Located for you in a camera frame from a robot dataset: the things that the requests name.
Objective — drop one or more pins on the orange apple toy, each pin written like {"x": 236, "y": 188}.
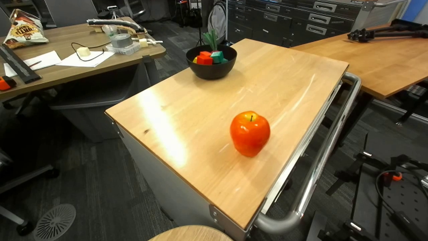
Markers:
{"x": 249, "y": 133}

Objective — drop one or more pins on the red-orange wooden cube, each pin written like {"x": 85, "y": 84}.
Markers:
{"x": 205, "y": 58}

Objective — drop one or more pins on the green wooden cube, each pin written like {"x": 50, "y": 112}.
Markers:
{"x": 218, "y": 57}

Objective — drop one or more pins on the black bowl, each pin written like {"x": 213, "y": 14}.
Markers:
{"x": 212, "y": 71}

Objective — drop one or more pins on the grey metal tool cart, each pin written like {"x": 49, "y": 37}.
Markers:
{"x": 169, "y": 188}

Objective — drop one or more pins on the white power adapter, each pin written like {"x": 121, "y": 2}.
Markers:
{"x": 145, "y": 43}

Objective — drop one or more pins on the round wooden stool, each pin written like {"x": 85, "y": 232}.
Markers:
{"x": 192, "y": 235}

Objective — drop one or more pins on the clear plastic container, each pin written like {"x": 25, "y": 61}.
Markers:
{"x": 121, "y": 43}

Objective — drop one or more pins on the black drawer cabinet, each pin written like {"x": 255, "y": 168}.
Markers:
{"x": 289, "y": 22}

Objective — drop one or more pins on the large white paper sheet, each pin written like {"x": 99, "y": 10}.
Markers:
{"x": 89, "y": 61}

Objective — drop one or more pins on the dark office chair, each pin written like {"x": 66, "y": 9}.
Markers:
{"x": 129, "y": 9}

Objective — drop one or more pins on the curved black white band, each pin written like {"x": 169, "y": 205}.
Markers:
{"x": 111, "y": 22}

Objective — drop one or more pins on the white round puck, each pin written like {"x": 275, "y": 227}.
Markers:
{"x": 83, "y": 51}

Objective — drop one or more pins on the wooden office desk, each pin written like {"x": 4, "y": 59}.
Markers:
{"x": 67, "y": 74}

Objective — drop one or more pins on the grey office chair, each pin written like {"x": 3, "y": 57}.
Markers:
{"x": 71, "y": 11}

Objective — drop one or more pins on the small white paper sheet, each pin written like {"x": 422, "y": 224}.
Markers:
{"x": 45, "y": 61}

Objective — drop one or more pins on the wooden workbench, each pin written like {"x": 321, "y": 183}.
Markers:
{"x": 388, "y": 62}

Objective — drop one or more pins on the black tripod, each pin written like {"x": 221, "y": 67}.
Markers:
{"x": 379, "y": 34}

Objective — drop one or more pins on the round floor grille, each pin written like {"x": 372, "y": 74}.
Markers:
{"x": 54, "y": 223}

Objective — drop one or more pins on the dark office chair base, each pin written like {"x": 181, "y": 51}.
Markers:
{"x": 31, "y": 176}

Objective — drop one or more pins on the grey plastic bin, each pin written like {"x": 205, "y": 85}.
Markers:
{"x": 383, "y": 14}

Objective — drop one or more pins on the long black bar device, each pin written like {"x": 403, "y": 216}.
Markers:
{"x": 21, "y": 67}

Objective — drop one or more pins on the chips bag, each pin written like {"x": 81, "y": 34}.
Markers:
{"x": 25, "y": 31}

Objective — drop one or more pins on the small orange object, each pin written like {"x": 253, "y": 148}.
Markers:
{"x": 6, "y": 85}

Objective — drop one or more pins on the black perforated breadboard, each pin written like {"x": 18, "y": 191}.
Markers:
{"x": 410, "y": 209}

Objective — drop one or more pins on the blue panel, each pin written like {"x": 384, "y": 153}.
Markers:
{"x": 419, "y": 9}

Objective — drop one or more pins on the black camera stand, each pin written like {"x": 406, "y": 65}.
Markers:
{"x": 359, "y": 179}

